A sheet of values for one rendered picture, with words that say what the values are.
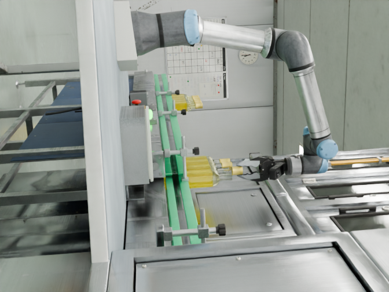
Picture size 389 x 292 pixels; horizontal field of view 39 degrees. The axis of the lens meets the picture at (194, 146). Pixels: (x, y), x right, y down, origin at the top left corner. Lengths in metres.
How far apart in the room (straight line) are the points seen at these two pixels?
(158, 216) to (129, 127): 0.29
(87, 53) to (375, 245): 0.68
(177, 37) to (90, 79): 0.82
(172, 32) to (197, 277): 1.03
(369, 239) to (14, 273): 0.69
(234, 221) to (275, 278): 1.03
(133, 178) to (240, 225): 0.47
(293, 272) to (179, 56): 6.95
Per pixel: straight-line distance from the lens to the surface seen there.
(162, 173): 1.94
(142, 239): 1.51
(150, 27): 1.85
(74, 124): 2.48
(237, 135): 8.24
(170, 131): 2.26
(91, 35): 1.10
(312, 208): 2.23
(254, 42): 2.06
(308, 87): 2.00
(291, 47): 1.98
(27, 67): 2.67
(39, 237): 2.11
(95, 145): 1.07
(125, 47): 1.79
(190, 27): 1.86
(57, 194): 2.13
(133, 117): 1.68
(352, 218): 2.19
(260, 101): 8.18
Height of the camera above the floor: 0.85
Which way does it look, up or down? 4 degrees up
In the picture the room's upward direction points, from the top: 86 degrees clockwise
